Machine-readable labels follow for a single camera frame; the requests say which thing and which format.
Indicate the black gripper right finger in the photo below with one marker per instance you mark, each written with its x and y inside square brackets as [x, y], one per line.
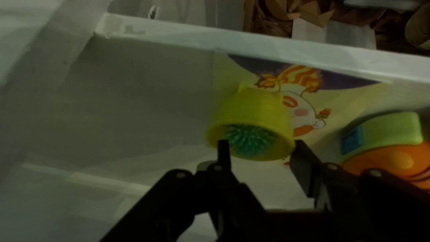
[306, 167]

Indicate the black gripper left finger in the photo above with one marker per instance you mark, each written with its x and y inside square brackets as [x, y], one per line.
[224, 154]

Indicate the yellow cup with ears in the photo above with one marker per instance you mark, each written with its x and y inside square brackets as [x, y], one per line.
[257, 107]

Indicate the green spiky ball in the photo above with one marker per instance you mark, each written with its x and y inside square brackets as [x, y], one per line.
[249, 141]

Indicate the orange green toy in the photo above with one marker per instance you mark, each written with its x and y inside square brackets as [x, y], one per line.
[394, 142]

